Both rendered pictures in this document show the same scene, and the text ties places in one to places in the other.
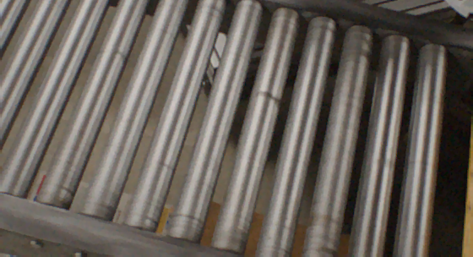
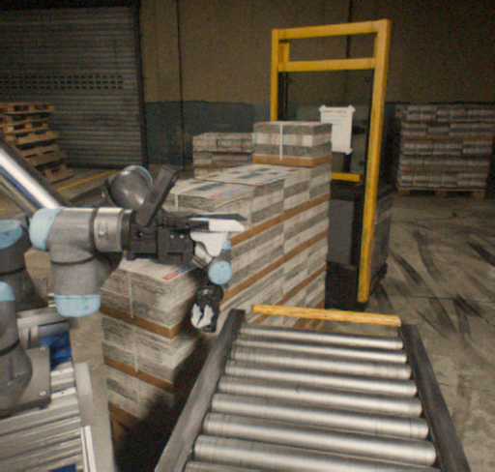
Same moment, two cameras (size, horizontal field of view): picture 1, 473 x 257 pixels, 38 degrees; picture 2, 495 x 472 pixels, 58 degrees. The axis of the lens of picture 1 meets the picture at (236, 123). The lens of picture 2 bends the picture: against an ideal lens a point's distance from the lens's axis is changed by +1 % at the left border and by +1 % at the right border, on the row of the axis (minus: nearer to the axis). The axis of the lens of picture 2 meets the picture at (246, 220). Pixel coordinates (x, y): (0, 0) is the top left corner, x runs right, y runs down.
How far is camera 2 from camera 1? 1.10 m
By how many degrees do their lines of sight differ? 74
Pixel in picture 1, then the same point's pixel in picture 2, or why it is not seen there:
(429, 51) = (247, 327)
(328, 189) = (356, 362)
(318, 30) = (238, 365)
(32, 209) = not seen: outside the picture
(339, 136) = (318, 358)
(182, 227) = (420, 422)
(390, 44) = (244, 339)
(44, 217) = not seen: outside the picture
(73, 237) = not seen: outside the picture
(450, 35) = (234, 319)
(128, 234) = (443, 449)
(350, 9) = (218, 352)
